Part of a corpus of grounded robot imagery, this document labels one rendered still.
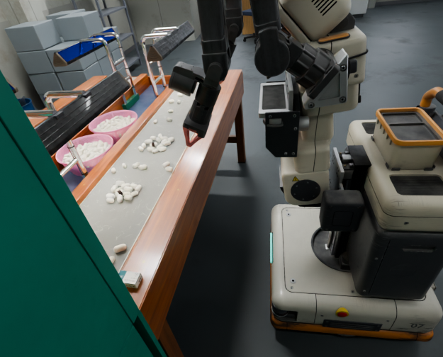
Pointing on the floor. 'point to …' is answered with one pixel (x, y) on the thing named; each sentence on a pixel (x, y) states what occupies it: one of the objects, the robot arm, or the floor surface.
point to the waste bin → (26, 104)
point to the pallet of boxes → (98, 59)
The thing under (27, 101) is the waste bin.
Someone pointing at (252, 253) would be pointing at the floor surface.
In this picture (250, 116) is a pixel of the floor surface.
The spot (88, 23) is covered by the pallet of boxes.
